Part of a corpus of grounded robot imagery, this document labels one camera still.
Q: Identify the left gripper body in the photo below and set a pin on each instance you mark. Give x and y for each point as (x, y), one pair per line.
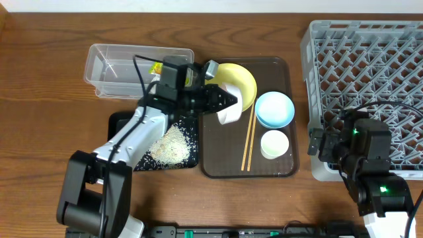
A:
(207, 99)

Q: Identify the green snack wrapper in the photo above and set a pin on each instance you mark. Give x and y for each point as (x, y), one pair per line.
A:
(156, 68)

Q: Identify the white cup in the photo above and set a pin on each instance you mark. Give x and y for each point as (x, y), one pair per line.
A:
(273, 144)

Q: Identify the light blue bowl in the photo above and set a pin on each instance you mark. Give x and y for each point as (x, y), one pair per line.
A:
(274, 110)

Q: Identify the wooden chopstick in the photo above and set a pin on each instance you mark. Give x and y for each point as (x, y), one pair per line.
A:
(252, 133)
(247, 138)

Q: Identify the yellow plate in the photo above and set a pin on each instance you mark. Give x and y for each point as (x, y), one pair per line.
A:
(238, 76)

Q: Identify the black tray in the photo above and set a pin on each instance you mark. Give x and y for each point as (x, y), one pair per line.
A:
(188, 125)

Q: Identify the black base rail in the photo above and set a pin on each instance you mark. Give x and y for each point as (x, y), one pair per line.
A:
(248, 232)

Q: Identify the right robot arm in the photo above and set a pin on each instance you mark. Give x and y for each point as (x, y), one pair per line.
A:
(361, 150)

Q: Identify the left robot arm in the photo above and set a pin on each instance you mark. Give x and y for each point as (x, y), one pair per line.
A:
(96, 191)

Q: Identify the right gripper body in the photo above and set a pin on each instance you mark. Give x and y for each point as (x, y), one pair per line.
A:
(332, 149)

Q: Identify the clear plastic bin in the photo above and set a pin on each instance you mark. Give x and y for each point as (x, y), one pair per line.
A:
(110, 68)

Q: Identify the brown serving tray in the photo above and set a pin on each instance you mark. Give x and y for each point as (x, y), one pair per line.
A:
(221, 146)

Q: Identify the grey dishwasher rack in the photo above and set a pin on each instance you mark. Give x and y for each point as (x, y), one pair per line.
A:
(375, 66)

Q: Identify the pile of rice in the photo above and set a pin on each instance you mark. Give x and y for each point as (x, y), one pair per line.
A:
(172, 148)

